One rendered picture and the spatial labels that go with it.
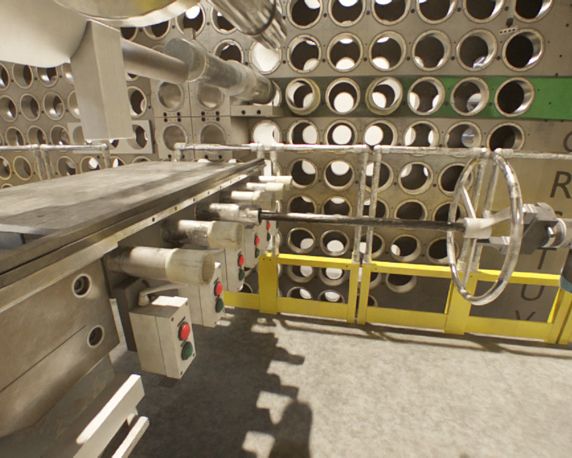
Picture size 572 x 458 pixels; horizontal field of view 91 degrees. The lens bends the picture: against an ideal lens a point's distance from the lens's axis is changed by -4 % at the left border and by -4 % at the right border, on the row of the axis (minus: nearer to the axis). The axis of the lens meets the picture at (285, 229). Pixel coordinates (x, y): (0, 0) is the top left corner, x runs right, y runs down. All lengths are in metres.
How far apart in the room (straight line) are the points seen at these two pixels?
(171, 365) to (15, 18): 0.66
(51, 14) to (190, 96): 1.57
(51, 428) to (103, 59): 0.70
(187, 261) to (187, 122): 1.77
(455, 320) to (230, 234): 1.51
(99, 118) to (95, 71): 0.09
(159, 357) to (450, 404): 1.24
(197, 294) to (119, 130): 0.42
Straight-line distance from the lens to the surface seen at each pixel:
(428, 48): 3.07
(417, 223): 0.83
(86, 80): 0.78
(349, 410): 1.44
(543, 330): 2.15
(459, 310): 1.91
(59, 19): 0.74
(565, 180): 2.83
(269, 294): 1.84
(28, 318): 0.56
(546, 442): 1.64
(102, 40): 0.79
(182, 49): 1.27
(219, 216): 0.87
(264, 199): 0.99
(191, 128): 2.23
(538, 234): 0.93
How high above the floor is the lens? 1.10
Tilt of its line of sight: 19 degrees down
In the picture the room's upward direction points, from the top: straight up
